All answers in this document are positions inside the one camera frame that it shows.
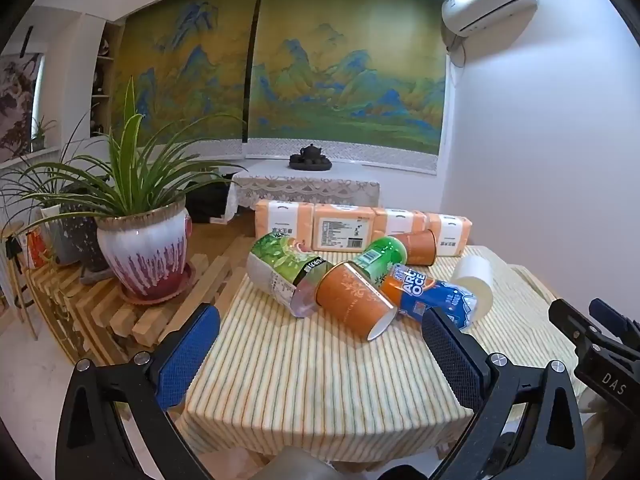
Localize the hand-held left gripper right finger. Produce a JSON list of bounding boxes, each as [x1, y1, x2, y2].
[[421, 307, 587, 480]]

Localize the dark tea tray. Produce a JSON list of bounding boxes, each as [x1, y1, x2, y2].
[[289, 155, 334, 172]]

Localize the white paper cup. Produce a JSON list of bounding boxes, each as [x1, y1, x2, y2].
[[452, 255, 495, 322]]

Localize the landscape painting wall hanging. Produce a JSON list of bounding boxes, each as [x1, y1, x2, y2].
[[242, 0, 449, 177], [111, 0, 261, 150]]

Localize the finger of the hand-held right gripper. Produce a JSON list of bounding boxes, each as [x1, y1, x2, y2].
[[589, 298, 640, 357], [548, 298, 602, 357]]

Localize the small windowsill plant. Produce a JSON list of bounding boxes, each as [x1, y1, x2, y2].
[[30, 115, 59, 154]]

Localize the plant in speckled grey pot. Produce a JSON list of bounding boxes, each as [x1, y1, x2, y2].
[[0, 157, 114, 274]]

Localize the orange tissue pack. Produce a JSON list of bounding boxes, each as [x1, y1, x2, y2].
[[374, 207, 430, 241], [312, 204, 377, 252], [427, 212, 474, 257], [254, 199, 315, 249]]

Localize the blue and orange drink bottle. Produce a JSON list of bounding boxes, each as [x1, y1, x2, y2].
[[380, 262, 479, 331]]

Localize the wooden wall shelf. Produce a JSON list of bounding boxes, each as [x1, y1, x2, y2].
[[90, 22, 126, 139]]

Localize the green soda bottle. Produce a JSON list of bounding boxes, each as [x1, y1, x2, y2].
[[350, 236, 409, 286]]

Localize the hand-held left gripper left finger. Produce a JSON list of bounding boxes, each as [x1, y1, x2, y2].
[[55, 304, 221, 480]]

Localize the green tea bottle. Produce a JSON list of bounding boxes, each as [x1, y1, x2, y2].
[[246, 234, 335, 319]]

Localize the air conditioner pipe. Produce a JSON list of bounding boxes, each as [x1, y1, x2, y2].
[[445, 34, 469, 69]]

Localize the spider plant in glazed pot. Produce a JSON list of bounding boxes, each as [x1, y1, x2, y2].
[[10, 77, 249, 302]]

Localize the lace-covered table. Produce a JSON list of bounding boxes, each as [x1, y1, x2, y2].
[[231, 161, 381, 217]]

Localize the wooden slatted bench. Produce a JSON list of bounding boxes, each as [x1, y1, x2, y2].
[[22, 252, 251, 367]]

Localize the striped tablecloth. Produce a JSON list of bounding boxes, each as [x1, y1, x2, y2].
[[175, 245, 616, 467]]

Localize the orange patterned paper cup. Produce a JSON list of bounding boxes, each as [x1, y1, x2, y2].
[[315, 261, 399, 342], [392, 229, 438, 266]]

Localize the wooden stool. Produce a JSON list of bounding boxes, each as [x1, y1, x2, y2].
[[0, 220, 39, 342]]

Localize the ink tree painting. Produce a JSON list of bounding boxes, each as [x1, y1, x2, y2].
[[0, 52, 46, 162]]

